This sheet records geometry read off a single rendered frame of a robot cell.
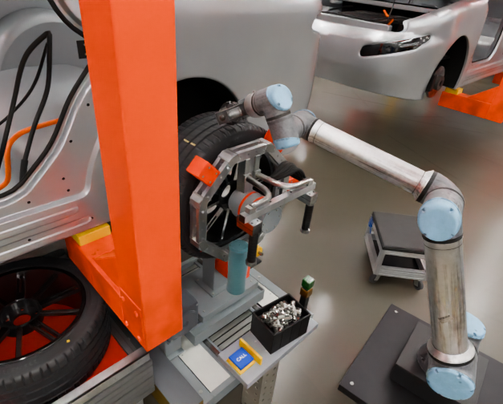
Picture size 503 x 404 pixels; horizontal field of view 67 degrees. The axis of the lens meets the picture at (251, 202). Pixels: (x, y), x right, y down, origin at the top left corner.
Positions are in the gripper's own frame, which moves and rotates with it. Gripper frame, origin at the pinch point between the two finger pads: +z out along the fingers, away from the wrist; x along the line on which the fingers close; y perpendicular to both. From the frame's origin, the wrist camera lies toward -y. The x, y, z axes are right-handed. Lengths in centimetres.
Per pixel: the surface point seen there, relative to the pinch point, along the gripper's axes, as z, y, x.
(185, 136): 8.6, -12.8, -2.6
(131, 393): 24, -73, -91
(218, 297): 41, -12, -89
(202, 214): -1.2, -24.2, -32.1
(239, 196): 1.1, -3.5, -33.9
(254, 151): -9.3, 4.3, -17.3
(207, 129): 3.6, -4.9, -2.9
